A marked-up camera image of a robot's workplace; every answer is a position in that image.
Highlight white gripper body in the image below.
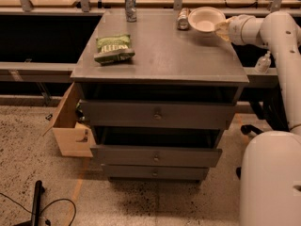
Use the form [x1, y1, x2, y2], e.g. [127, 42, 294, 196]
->
[229, 15, 255, 45]

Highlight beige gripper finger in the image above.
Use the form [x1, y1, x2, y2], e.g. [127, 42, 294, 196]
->
[214, 16, 236, 42]

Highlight white paper bowl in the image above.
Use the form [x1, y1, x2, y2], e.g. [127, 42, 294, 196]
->
[188, 7, 226, 33]

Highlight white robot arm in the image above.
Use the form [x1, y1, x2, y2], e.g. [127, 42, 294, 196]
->
[214, 11, 301, 226]

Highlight lying redbull can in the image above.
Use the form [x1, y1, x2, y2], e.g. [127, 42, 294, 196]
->
[177, 8, 190, 30]

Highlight upright silver can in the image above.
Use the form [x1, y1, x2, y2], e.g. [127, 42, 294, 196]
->
[124, 0, 136, 23]

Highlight clear sanitizer bottle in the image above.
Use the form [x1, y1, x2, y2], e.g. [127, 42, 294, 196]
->
[255, 51, 271, 73]

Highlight black office chair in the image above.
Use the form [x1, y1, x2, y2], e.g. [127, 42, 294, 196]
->
[235, 85, 290, 180]

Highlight green chip bag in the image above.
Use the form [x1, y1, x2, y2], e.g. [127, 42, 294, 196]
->
[94, 34, 135, 64]

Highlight cardboard box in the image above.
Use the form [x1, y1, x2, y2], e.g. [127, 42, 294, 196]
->
[44, 84, 95, 157]

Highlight black stand base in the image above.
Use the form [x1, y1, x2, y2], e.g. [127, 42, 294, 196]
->
[14, 180, 45, 226]

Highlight black floor cable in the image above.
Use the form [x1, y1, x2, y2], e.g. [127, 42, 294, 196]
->
[0, 191, 78, 226]

